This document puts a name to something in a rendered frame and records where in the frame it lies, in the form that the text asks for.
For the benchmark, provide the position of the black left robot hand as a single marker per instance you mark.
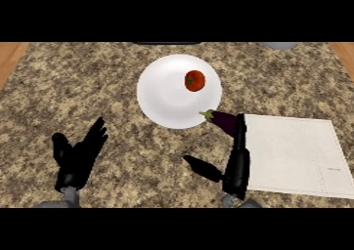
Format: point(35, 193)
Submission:
point(76, 159)

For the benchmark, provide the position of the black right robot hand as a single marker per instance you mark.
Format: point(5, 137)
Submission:
point(236, 169)

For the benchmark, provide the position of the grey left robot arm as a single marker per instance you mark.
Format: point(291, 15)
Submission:
point(63, 199)

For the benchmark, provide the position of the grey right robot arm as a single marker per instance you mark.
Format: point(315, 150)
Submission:
point(238, 202)

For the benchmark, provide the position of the white square placemat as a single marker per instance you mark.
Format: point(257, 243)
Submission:
point(294, 156)

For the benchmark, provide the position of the white round plate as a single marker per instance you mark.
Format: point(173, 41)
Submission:
point(171, 94)

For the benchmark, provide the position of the red tomato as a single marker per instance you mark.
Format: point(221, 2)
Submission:
point(193, 80)

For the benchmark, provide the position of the purple eggplant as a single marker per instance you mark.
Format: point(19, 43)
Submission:
point(223, 121)

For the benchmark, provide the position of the grey round object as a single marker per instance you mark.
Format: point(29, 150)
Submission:
point(278, 45)

